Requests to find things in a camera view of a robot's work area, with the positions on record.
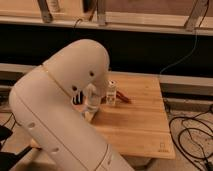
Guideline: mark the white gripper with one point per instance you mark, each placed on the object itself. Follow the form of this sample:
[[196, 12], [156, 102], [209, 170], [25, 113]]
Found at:
[[93, 99]]

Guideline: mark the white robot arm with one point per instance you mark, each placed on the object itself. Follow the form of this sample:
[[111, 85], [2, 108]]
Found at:
[[41, 103]]

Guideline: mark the orange ceramic bowl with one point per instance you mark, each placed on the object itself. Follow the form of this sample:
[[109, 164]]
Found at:
[[122, 97]]

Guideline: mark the small white can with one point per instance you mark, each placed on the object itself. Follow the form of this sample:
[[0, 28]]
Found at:
[[111, 93]]

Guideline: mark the wooden table board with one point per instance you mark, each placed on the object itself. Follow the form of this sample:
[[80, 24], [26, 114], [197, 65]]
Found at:
[[139, 128]]

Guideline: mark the metal shelf bracket middle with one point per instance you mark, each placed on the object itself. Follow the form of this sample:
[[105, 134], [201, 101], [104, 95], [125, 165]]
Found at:
[[101, 12]]

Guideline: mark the metal shelf bracket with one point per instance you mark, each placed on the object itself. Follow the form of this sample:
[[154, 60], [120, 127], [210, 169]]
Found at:
[[101, 12], [196, 15], [45, 13]]

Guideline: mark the metal shelf bracket left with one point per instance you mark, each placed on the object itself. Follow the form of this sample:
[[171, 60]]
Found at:
[[45, 13]]

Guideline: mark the metal shelf bracket right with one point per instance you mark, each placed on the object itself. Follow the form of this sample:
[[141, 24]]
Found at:
[[196, 15]]

